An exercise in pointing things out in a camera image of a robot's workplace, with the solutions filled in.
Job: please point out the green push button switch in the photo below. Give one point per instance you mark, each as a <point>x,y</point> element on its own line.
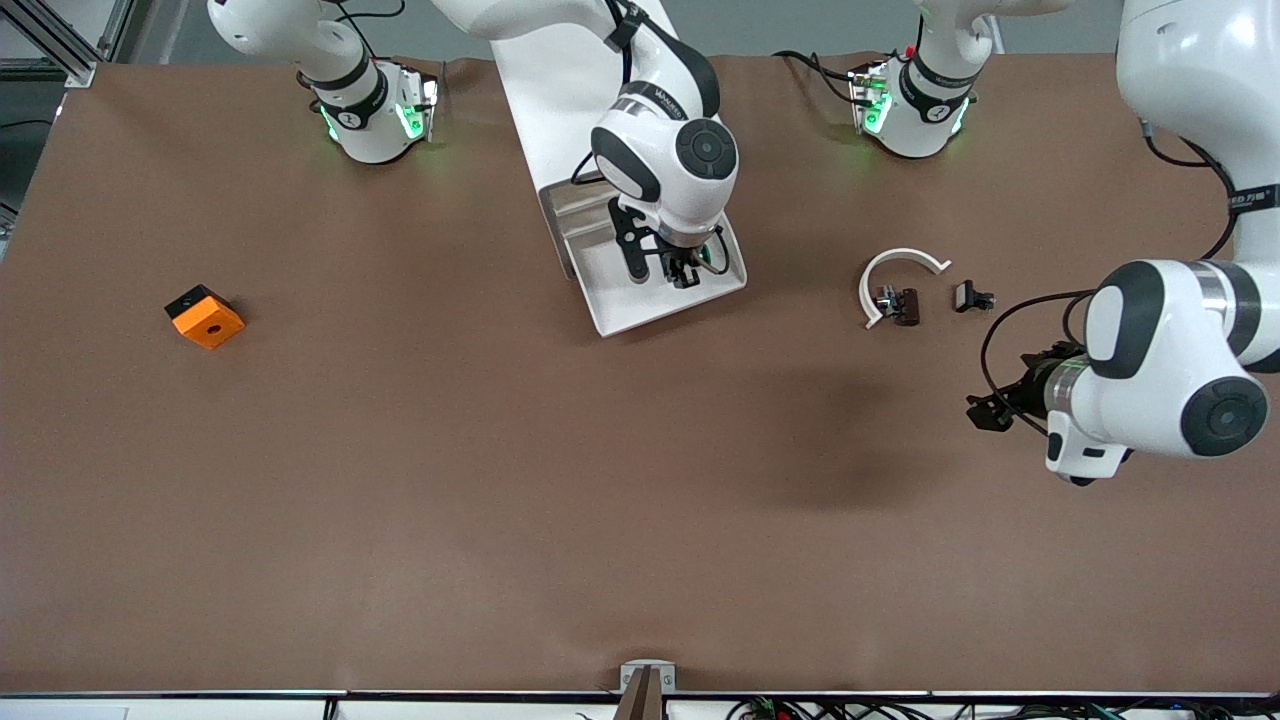
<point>711,263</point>

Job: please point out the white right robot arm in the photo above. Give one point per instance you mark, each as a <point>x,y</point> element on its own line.
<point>680,180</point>

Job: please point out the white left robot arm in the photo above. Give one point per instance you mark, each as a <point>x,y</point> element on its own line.
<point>1150,340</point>

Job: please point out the small black component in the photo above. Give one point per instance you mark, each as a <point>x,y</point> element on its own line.
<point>967,296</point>

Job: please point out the brown table mat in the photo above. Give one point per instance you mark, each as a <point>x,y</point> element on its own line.
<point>640,520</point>

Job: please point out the orange and black box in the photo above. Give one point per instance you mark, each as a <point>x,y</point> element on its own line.
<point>210,322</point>

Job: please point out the black table edge strip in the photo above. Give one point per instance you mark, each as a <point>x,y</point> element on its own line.
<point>300,693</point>

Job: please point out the metal bracket with strut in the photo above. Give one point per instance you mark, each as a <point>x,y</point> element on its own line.
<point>648,690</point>

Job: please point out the aluminium frame profile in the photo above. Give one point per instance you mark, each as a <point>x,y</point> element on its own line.
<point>60,50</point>

